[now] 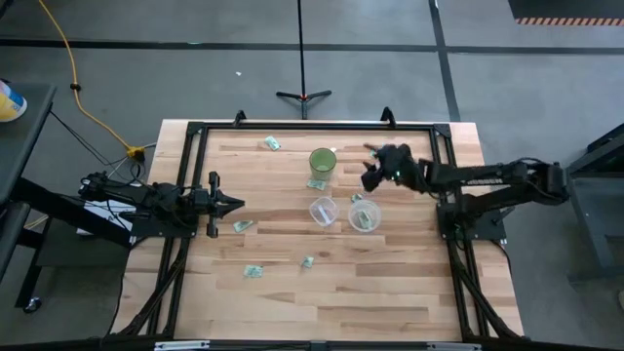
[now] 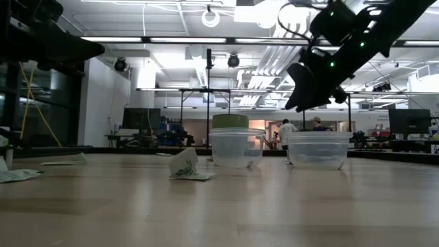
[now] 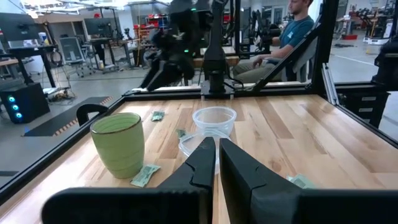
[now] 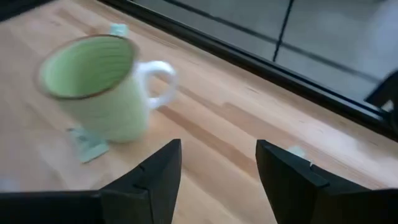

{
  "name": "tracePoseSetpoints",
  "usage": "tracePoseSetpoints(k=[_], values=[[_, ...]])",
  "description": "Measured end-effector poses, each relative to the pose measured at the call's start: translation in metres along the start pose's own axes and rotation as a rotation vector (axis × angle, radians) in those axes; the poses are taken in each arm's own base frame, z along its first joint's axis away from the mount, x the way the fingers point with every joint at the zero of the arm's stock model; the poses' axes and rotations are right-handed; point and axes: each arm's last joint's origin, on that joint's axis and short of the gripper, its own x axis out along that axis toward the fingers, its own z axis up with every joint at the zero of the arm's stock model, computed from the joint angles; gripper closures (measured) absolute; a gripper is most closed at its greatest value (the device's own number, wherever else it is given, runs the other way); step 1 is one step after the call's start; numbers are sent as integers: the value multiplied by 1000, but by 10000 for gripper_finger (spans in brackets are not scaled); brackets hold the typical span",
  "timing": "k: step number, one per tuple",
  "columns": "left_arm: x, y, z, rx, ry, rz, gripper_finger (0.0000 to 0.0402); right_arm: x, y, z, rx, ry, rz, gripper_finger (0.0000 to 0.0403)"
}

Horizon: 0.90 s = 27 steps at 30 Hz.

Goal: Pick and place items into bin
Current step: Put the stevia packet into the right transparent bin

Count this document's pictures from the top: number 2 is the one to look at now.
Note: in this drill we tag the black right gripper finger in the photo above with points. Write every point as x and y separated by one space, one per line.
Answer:
313 99
297 85

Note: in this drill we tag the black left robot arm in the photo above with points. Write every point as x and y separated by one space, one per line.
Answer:
41 37

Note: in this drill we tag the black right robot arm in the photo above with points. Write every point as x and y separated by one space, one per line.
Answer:
394 20

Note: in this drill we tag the person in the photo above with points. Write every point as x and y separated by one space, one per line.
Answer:
286 132
319 125

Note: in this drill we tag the clear plastic container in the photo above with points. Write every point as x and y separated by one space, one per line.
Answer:
319 151
236 149

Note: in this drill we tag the black ceiling spotlight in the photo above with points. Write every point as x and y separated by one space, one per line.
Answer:
233 60
120 64

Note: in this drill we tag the green lidded container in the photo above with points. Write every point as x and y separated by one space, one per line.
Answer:
230 121

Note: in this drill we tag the black vertical stand pole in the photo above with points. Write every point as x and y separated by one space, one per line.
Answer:
208 103

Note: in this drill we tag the black computer monitor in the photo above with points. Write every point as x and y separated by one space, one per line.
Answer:
141 118
409 121

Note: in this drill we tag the folded white green-print sachet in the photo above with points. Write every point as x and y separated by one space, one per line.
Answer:
185 164

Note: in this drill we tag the small flat white sachet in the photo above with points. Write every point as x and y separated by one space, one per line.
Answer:
164 154

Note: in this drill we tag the flat white green-print sachet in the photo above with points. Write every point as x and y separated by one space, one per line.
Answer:
67 161

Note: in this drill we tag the crumpled white green-print sachet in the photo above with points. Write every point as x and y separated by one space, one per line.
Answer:
17 175

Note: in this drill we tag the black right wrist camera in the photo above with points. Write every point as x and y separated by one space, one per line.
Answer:
334 22

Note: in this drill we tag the black metal frame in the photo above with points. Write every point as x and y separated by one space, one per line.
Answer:
192 90

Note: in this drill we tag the white cylinder post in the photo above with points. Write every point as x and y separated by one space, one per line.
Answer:
9 156

